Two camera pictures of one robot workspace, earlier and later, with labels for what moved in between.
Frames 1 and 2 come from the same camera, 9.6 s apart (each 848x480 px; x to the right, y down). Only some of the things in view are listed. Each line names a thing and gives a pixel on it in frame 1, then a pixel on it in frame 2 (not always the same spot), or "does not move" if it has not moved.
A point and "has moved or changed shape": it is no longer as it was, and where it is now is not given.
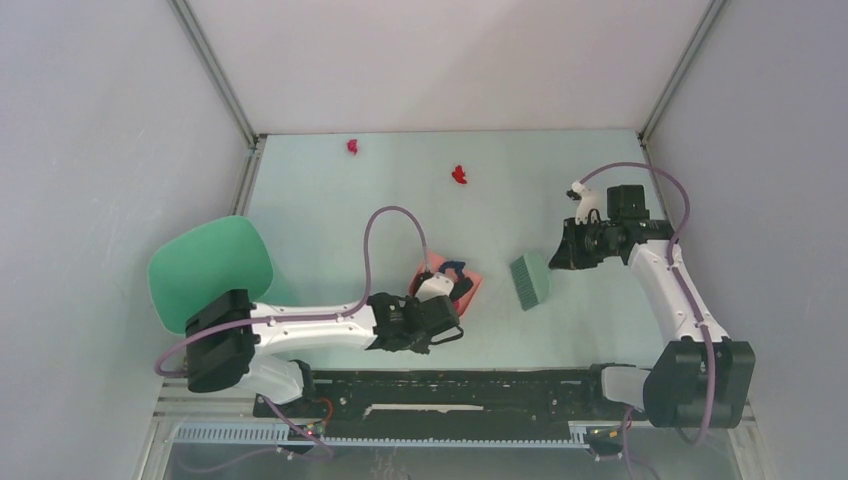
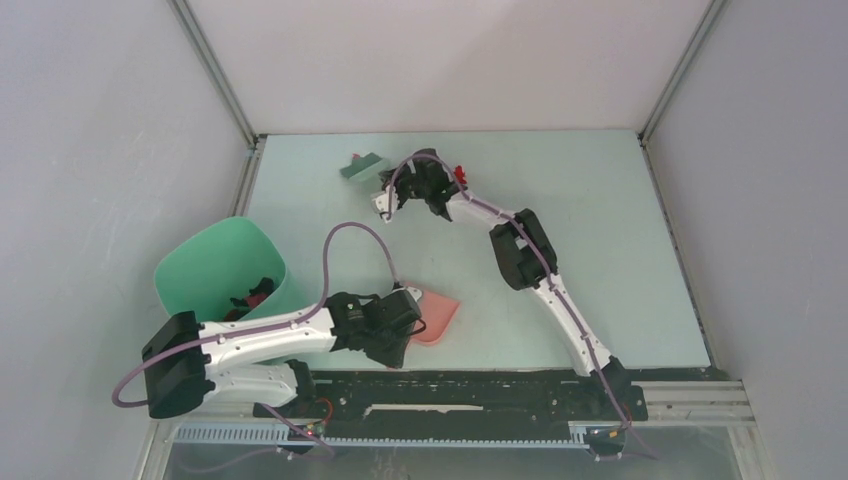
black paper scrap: [460, 287] to [266, 286]
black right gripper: [569, 254] to [405, 171]
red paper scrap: [459, 175] does not move
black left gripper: [422, 345] to [392, 358]
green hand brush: [531, 276] has moved or changed shape
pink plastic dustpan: [464, 296] has moved or changed shape
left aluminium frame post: [254, 138] does not move
